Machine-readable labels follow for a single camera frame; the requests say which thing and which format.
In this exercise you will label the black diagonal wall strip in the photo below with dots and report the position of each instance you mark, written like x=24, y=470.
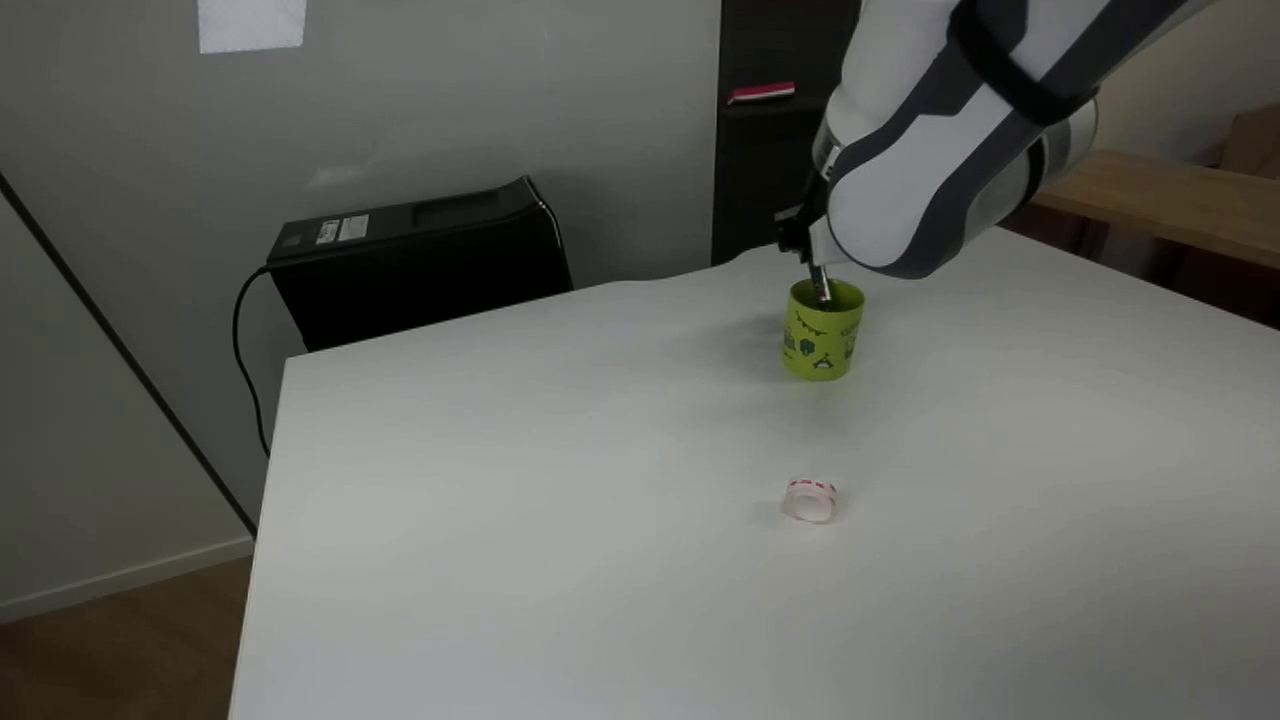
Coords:
x=125, y=352

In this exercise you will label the lime green printed cup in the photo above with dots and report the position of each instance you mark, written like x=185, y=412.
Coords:
x=822, y=347

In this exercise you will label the tall black shelf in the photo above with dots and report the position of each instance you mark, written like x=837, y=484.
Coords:
x=764, y=146

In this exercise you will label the pink and white tape roll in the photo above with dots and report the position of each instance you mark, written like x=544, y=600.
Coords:
x=808, y=500

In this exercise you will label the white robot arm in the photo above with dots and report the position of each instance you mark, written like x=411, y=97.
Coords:
x=934, y=175

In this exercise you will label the black computer case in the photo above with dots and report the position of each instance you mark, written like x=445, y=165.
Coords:
x=413, y=266

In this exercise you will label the pink item on shelf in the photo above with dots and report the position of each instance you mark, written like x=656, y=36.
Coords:
x=762, y=92

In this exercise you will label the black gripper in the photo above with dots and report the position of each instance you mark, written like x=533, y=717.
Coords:
x=803, y=234

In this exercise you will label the white paper sheet on wall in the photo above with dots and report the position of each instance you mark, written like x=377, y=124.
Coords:
x=253, y=25

